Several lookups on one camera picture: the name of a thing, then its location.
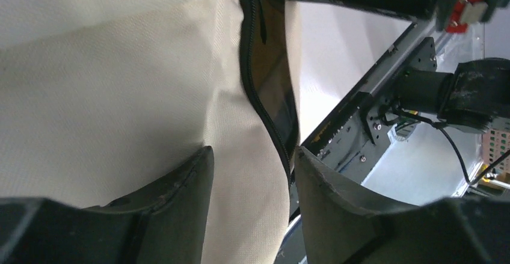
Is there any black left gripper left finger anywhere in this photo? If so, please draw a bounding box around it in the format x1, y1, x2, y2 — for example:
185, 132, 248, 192
1, 146, 214, 263

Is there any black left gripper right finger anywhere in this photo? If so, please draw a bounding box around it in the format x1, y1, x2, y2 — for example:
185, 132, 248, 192
295, 147, 509, 263

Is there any cream canvas student bag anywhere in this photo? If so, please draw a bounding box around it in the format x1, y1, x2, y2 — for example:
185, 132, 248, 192
1, 0, 289, 263

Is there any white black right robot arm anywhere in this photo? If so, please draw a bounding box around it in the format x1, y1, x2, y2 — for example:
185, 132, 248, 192
291, 0, 509, 134

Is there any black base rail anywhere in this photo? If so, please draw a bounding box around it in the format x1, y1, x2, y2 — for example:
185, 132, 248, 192
276, 24, 450, 263

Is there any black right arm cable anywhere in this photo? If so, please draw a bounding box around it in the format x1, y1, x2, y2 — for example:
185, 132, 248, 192
390, 108, 510, 186

